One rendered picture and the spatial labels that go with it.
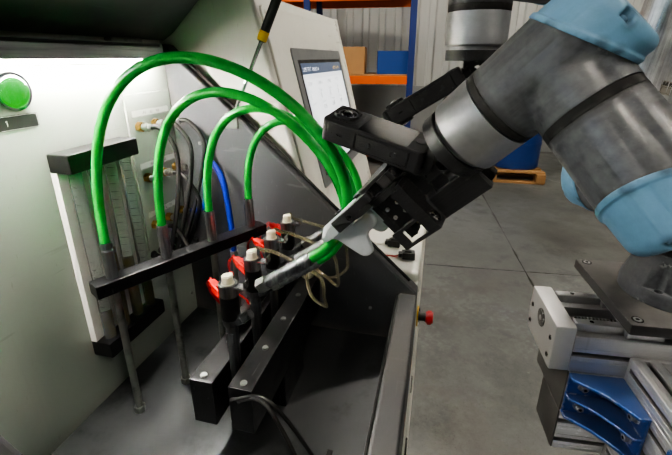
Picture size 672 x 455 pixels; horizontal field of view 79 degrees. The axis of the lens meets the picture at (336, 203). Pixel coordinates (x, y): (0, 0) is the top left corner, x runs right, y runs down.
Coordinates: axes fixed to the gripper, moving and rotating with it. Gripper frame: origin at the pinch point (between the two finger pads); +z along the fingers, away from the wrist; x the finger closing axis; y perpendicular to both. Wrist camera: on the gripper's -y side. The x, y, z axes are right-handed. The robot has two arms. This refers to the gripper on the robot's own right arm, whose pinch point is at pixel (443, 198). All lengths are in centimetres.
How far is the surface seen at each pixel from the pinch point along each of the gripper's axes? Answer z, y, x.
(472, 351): 123, 25, 125
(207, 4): -29, -48, 23
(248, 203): 7.9, -36.6, 11.2
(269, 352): 25.1, -24.7, -8.8
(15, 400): 27, -57, -25
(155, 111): -9, -56, 13
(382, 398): 28.2, -6.2, -10.6
